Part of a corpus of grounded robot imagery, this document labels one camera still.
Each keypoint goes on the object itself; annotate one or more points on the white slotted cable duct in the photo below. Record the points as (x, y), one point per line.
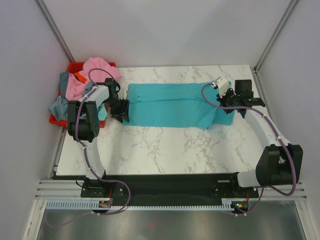
(103, 205)

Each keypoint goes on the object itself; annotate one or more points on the left corner frame post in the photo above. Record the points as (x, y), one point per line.
(54, 29)

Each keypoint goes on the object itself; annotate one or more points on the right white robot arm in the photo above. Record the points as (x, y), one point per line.
(280, 162)

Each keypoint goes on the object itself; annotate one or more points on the red plastic bin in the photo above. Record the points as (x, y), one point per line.
(73, 67)

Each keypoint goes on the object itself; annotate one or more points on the grey t shirt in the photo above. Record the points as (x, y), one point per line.
(59, 109)

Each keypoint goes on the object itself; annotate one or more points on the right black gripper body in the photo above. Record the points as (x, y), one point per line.
(229, 99)

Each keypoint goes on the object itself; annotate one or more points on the aluminium extrusion rail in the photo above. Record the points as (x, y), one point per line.
(68, 190)

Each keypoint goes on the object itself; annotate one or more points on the corner frame post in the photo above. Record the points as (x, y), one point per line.
(54, 29)
(276, 34)

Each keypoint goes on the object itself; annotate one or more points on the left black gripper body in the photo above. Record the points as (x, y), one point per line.
(118, 108)

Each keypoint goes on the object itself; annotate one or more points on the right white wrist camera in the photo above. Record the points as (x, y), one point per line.
(223, 85)

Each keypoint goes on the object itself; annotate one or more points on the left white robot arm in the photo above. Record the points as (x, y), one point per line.
(84, 126)

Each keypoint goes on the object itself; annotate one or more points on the right corner frame post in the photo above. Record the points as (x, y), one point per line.
(276, 34)

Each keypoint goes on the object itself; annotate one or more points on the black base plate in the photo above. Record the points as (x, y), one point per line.
(165, 188)

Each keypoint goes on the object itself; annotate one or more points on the teal t shirt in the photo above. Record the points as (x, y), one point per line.
(169, 105)

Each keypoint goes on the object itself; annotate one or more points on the pink t shirt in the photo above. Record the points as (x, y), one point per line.
(96, 69)

